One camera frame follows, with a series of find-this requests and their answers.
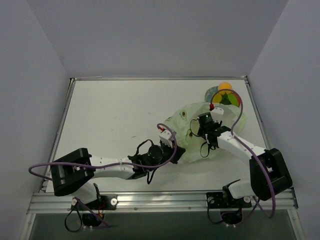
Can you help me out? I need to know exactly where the orange fake fruit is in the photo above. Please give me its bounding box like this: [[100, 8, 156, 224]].
[[218, 82, 233, 90]]

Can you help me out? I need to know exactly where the yellow fake fruit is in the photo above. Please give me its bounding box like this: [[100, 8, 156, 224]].
[[212, 93, 223, 103]]

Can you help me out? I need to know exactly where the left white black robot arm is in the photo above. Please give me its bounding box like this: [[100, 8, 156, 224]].
[[50, 143, 186, 204]]

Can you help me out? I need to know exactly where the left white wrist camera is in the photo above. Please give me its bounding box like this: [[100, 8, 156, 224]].
[[158, 129, 175, 149]]

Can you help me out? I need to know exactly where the light green plastic bag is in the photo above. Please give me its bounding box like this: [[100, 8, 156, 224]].
[[164, 102, 247, 163]]

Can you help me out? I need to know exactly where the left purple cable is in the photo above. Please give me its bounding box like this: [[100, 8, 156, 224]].
[[28, 122, 178, 229]]

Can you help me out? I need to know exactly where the aluminium front rail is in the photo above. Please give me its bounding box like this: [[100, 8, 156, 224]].
[[27, 188, 300, 215]]

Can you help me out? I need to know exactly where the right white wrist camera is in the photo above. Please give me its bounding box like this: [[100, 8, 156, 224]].
[[210, 106, 224, 123]]

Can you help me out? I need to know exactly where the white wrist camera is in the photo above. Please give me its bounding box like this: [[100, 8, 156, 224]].
[[158, 129, 175, 149], [210, 106, 224, 123]]

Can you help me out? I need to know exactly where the green fake fruit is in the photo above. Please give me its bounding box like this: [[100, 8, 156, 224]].
[[227, 93, 240, 107]]

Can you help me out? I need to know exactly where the red teal floral plate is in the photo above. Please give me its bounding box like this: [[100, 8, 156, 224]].
[[204, 86, 240, 107]]

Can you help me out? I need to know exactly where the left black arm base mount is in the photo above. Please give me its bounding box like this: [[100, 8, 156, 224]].
[[71, 182, 118, 210]]

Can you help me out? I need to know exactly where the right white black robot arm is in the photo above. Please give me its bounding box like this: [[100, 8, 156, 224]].
[[197, 112, 293, 204]]

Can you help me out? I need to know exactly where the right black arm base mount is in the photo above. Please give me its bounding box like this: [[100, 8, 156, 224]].
[[206, 191, 252, 209]]

